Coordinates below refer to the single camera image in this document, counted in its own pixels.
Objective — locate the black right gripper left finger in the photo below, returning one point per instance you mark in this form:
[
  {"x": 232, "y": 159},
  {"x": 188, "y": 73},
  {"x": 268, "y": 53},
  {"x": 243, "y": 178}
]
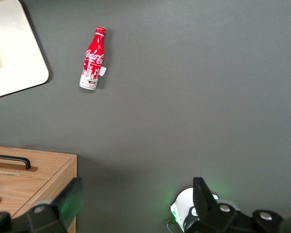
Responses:
[{"x": 63, "y": 208}]

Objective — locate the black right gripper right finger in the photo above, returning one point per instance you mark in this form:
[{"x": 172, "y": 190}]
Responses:
[{"x": 203, "y": 196}]

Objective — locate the red coca-cola bottle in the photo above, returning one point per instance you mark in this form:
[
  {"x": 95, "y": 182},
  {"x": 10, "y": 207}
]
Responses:
[{"x": 93, "y": 58}]

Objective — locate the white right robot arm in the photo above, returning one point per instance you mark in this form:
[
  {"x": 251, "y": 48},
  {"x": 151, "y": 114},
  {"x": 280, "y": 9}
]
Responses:
[{"x": 184, "y": 204}]

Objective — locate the beige plastic tray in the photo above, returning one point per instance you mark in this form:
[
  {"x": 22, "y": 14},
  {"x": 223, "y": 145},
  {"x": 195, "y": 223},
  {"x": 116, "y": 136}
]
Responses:
[{"x": 14, "y": 48}]

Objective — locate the wooden drawer cabinet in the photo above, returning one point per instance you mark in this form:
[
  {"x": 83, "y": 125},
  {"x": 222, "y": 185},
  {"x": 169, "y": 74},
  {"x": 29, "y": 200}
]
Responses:
[{"x": 60, "y": 174}]

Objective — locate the wooden drawer front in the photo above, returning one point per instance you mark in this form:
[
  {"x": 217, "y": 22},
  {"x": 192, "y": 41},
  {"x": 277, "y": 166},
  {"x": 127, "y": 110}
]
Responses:
[
  {"x": 19, "y": 191},
  {"x": 51, "y": 162}
]

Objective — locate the small white paper tag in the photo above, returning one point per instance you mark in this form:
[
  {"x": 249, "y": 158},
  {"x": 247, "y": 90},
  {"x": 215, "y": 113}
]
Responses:
[{"x": 103, "y": 71}]

